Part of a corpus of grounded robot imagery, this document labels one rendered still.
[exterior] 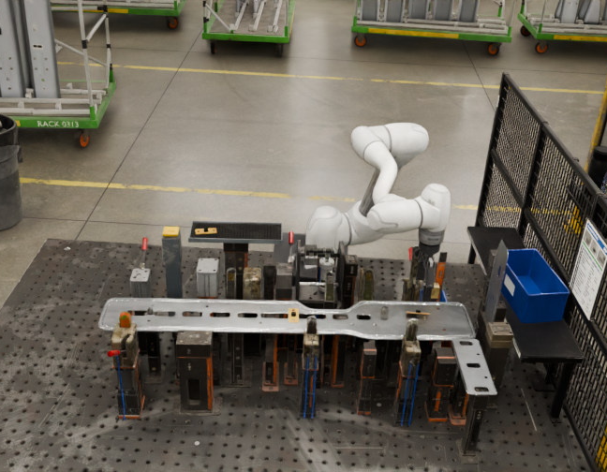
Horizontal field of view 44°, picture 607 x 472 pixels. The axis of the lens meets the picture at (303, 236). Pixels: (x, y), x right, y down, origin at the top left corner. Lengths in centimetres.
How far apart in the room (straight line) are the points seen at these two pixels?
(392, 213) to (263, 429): 92
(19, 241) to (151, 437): 283
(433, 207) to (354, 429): 86
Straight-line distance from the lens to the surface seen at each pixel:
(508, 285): 295
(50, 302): 348
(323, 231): 338
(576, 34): 990
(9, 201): 544
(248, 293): 287
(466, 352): 272
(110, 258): 372
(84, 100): 677
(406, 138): 303
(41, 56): 679
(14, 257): 519
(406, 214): 248
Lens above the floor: 268
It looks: 31 degrees down
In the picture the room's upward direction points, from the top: 3 degrees clockwise
